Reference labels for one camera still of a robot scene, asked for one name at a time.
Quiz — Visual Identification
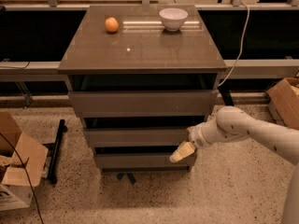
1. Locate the black bracket right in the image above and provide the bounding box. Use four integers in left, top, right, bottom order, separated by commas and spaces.
218, 86, 234, 106

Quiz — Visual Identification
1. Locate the orange fruit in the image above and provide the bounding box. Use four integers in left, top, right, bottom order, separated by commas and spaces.
105, 17, 119, 33

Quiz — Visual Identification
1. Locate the cardboard box right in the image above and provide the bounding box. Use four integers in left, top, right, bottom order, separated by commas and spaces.
267, 77, 299, 130

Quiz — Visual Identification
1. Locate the grey drawer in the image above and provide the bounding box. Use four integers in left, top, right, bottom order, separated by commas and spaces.
68, 90, 218, 118
94, 154, 197, 169
83, 128, 190, 147

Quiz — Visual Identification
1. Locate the open cardboard box left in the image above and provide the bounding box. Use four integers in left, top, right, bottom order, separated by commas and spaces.
0, 111, 48, 211

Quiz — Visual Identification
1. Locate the white bowl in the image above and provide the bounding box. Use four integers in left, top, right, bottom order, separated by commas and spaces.
159, 7, 188, 31

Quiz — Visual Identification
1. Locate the black stand bar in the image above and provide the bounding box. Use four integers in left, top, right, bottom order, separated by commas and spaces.
47, 119, 67, 185

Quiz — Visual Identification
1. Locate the grey bottom drawer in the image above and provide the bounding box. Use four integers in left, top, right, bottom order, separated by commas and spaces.
94, 154, 197, 169

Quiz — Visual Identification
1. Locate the black cable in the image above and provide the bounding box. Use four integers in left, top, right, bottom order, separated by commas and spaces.
0, 132, 45, 224

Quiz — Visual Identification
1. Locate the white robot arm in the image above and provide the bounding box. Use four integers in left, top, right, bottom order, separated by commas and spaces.
169, 106, 299, 224

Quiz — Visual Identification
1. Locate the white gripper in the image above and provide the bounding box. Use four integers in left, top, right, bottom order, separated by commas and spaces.
169, 124, 210, 163

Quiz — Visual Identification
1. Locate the white cable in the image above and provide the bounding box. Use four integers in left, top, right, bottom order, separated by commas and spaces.
217, 2, 251, 88

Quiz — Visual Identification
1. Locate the grey top drawer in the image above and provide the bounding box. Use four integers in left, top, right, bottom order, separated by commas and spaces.
68, 90, 218, 118

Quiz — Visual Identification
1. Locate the grey drawer cabinet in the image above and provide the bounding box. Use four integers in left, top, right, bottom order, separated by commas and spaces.
59, 6, 226, 173

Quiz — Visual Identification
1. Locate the metal window rail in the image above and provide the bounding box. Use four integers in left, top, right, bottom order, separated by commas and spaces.
0, 59, 299, 82

